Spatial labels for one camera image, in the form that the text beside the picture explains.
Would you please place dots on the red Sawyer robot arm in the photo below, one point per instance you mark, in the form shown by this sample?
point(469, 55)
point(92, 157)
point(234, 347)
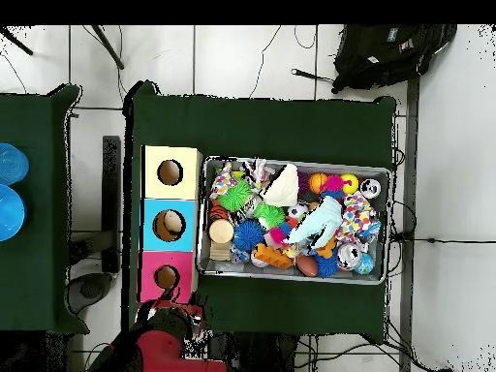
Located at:
point(167, 353)

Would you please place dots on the clear mesh bin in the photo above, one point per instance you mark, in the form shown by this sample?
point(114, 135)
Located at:
point(225, 267)

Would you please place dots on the wooden box with three holes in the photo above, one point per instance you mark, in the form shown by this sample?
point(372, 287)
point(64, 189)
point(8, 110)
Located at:
point(149, 232)

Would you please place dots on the green spiky ball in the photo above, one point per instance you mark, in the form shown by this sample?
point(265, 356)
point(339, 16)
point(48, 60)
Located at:
point(235, 195)

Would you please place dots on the blue spiky ball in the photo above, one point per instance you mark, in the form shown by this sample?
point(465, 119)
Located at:
point(249, 235)

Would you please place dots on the cream yellow cloth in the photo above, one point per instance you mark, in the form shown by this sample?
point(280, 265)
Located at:
point(283, 188)

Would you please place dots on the small soccer ball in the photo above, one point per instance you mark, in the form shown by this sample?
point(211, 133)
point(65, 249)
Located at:
point(298, 211)

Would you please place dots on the orange plastic toy brick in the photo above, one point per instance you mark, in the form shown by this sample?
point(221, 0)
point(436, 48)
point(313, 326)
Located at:
point(273, 256)

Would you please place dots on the small orange basketball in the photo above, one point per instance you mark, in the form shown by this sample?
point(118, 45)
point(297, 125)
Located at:
point(318, 182)

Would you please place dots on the mint green cloth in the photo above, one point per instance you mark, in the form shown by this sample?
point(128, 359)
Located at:
point(322, 221)

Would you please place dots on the pink spiky ball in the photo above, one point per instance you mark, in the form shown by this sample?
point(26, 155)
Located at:
point(333, 184)

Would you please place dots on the polka-dot cloth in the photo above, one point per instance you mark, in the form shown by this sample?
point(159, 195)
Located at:
point(356, 215)

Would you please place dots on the silver drink can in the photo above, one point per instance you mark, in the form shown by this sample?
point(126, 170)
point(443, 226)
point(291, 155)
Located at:
point(349, 256)

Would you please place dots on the grey round base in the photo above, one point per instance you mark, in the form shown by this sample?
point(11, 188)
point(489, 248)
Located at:
point(89, 291)

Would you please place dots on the dark green side tablecloth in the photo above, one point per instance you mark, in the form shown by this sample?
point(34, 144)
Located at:
point(46, 232)

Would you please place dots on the black backpack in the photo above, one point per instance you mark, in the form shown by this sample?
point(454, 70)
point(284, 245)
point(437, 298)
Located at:
point(387, 54)

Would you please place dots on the black tripod leg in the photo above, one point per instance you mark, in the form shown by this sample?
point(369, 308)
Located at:
point(17, 42)
point(108, 46)

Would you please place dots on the blue plastic bowl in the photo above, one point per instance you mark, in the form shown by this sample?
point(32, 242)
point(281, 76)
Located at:
point(9, 213)
point(11, 163)

